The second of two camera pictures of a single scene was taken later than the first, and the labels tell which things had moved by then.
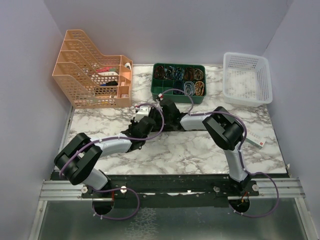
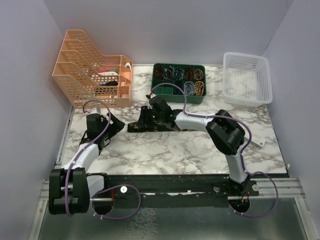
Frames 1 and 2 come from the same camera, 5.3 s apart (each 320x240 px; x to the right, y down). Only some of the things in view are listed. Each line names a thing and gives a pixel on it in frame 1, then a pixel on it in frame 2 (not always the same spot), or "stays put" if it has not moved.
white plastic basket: [246, 79] stays put
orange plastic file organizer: [90, 79] stays put
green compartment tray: [191, 78] stays put
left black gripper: [133, 123] → [116, 125]
